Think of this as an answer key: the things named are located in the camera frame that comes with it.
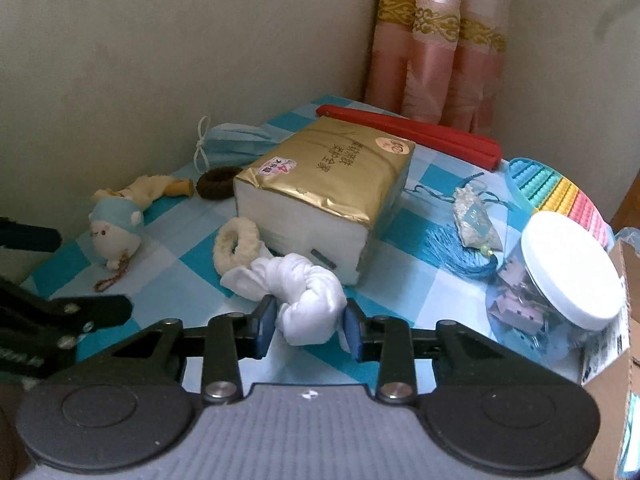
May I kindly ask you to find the blue face mask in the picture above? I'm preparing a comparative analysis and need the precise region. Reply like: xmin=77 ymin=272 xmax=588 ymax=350
xmin=194 ymin=116 xmax=274 ymax=172

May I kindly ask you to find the blue checkered tablecloth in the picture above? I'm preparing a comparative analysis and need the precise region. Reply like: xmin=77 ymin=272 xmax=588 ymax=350
xmin=30 ymin=95 xmax=640 ymax=397

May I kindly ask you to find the plush sheep with blue hat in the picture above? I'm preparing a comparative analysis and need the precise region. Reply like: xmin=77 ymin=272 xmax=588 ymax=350
xmin=89 ymin=175 xmax=168 ymax=292

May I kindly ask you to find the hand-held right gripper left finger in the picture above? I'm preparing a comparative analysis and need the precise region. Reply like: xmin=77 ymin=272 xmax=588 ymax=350
xmin=102 ymin=294 xmax=279 ymax=405

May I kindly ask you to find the gold tissue pack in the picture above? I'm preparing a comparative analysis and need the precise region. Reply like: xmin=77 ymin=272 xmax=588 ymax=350
xmin=233 ymin=118 xmax=417 ymax=288

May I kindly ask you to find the white knotted cloth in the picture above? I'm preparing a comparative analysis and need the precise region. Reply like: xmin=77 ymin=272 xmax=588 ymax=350
xmin=220 ymin=254 xmax=348 ymax=347

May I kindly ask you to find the cardboard box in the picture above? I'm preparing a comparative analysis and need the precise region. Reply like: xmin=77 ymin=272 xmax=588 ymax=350
xmin=581 ymin=237 xmax=640 ymax=480

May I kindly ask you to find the pink curtain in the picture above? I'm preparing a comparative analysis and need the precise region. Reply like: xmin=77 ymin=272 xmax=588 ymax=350
xmin=363 ymin=0 xmax=514 ymax=134

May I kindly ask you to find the cream fluffy scrunchie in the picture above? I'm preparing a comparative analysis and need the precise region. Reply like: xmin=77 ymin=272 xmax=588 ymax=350
xmin=212 ymin=217 xmax=261 ymax=276

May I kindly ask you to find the sachet with blue tassel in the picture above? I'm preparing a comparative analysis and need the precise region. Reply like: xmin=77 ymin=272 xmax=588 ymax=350
xmin=404 ymin=170 xmax=507 ymax=281

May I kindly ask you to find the brown hair scrunchie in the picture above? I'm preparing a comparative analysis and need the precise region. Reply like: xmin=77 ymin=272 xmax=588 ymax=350
xmin=196 ymin=165 xmax=245 ymax=202

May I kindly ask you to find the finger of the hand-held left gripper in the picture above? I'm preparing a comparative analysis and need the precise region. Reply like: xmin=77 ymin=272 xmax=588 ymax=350
xmin=0 ymin=217 xmax=62 ymax=255
xmin=0 ymin=276 xmax=134 ymax=352

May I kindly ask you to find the red long plastic case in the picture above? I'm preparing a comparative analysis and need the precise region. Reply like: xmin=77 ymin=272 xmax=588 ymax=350
xmin=316 ymin=104 xmax=502 ymax=171

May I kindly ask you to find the pastel bubble pop toy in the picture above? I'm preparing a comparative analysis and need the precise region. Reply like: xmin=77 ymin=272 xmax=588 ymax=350
xmin=504 ymin=157 xmax=614 ymax=252

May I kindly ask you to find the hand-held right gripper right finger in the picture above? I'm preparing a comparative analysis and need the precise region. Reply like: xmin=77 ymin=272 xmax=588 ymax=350
xmin=341 ymin=298 xmax=506 ymax=405

